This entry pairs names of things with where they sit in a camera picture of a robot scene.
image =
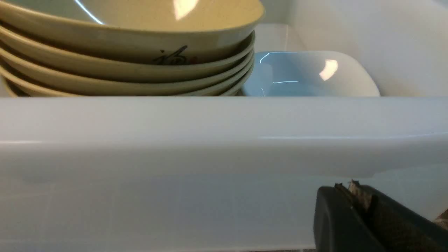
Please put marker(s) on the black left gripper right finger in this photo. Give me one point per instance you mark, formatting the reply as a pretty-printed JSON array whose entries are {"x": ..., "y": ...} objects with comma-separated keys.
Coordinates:
[{"x": 396, "y": 227}]

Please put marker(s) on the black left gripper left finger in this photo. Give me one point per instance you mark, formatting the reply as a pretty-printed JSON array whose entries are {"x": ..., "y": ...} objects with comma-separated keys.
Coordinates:
[{"x": 337, "y": 226}]

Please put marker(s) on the beige bowl stack top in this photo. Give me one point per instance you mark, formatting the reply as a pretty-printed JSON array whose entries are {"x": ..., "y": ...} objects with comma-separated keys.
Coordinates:
[{"x": 140, "y": 31}]

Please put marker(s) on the bottom beige stacked bowl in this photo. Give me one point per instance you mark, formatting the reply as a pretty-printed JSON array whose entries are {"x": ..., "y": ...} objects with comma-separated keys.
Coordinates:
[{"x": 27, "y": 89}]

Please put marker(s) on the beige stacked bowl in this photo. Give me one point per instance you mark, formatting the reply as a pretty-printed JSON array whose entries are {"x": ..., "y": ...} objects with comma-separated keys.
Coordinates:
[
  {"x": 27, "y": 89},
  {"x": 95, "y": 67},
  {"x": 13, "y": 67},
  {"x": 223, "y": 86}
]

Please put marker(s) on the white square dish in bin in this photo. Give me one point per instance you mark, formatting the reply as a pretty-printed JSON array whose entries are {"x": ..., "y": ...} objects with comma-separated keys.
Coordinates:
[{"x": 308, "y": 73}]

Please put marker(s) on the large white plastic bin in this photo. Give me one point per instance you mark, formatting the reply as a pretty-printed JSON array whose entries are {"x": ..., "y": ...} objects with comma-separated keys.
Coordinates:
[{"x": 234, "y": 174}]

